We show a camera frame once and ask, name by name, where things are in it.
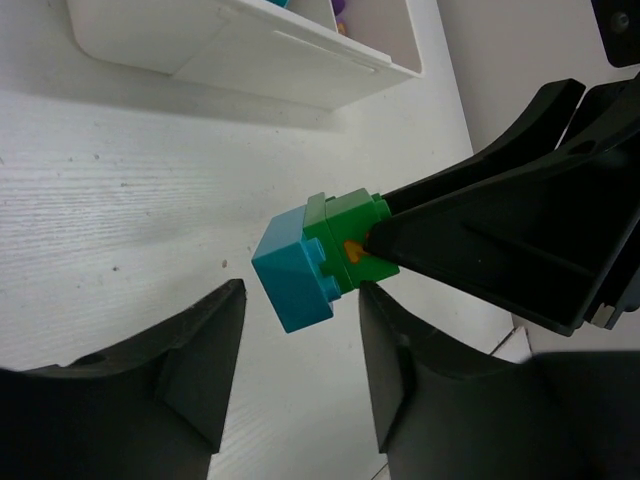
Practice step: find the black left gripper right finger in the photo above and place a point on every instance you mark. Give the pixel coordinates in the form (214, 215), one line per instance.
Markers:
(444, 410)

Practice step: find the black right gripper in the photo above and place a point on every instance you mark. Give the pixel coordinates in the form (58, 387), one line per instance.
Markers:
(615, 125)

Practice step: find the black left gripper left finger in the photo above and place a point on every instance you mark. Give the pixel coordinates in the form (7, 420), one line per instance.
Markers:
(152, 406)

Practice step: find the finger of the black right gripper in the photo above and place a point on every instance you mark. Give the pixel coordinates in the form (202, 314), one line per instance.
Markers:
(555, 241)

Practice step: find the teal lego bottom stack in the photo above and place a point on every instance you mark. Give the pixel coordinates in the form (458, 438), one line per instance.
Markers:
(287, 264)

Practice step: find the white three-compartment container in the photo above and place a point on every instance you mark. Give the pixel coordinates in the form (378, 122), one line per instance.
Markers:
(326, 54)

